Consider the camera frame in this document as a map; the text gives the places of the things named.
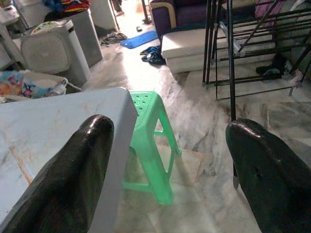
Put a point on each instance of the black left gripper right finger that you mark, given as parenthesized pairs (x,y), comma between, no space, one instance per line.
(272,174)

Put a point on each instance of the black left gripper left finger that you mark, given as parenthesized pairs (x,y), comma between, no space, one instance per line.
(73,174)

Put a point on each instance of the light blue plastic table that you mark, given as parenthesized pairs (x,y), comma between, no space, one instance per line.
(48,114)

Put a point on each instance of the green plastic stool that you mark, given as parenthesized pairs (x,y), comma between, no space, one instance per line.
(148,136)

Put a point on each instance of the colourful printed cloth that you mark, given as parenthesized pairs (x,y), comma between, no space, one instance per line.
(14,85)

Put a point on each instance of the black sock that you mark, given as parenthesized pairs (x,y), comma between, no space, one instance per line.
(274,65)

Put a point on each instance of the black metal drying rack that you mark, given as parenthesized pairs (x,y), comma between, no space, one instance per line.
(231,72)

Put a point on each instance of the white boxy appliance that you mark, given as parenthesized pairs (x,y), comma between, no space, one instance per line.
(48,53)

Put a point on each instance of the grey washing machine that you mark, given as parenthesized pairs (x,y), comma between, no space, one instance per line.
(90,41)

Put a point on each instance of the dark blue garment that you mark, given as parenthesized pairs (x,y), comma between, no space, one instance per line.
(153,57)

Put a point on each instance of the grey rag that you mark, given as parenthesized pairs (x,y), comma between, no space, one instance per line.
(114,38)

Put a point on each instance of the blue floor mat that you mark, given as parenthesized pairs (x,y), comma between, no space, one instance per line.
(141,38)

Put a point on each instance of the small black object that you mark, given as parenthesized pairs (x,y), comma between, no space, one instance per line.
(139,28)

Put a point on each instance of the pink purple garment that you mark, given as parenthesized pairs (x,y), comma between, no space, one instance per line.
(264,9)

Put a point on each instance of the colourful clothes pile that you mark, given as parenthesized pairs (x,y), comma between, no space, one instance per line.
(73,6)

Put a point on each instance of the purple sofa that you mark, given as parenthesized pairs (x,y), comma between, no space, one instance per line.
(189,14)

